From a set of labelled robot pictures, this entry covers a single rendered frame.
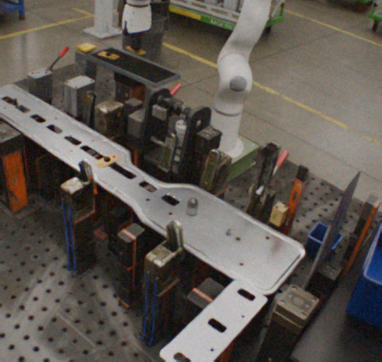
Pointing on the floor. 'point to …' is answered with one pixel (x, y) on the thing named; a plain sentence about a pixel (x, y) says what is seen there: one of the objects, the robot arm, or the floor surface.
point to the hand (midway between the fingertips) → (136, 43)
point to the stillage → (13, 1)
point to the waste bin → (153, 43)
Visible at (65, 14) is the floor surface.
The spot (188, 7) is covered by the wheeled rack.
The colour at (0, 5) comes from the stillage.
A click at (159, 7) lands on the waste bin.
